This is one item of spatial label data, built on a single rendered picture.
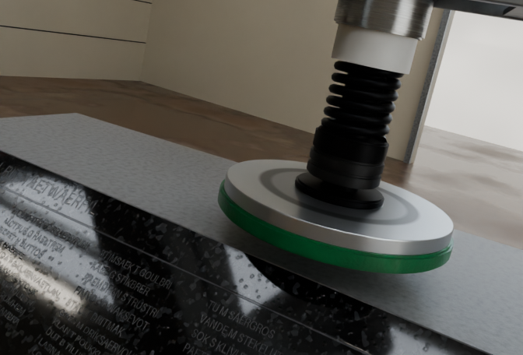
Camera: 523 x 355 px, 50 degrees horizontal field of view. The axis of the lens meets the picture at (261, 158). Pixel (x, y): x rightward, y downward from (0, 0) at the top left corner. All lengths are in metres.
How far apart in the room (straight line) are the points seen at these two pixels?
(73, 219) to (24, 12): 5.81
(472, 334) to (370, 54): 0.23
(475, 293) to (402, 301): 0.09
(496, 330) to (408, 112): 5.28
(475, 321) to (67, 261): 0.36
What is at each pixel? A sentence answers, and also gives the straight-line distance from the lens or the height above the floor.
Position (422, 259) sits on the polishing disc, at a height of 0.86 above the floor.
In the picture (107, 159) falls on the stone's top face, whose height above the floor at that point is 0.82.
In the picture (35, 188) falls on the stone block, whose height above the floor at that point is 0.80.
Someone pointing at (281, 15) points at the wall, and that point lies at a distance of 6.38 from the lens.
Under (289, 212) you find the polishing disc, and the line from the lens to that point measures 0.45.
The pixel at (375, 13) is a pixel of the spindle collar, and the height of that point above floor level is 1.04.
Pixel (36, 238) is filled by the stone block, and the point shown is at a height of 0.77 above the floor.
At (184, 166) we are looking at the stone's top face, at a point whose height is 0.82.
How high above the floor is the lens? 1.01
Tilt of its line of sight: 13 degrees down
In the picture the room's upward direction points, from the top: 12 degrees clockwise
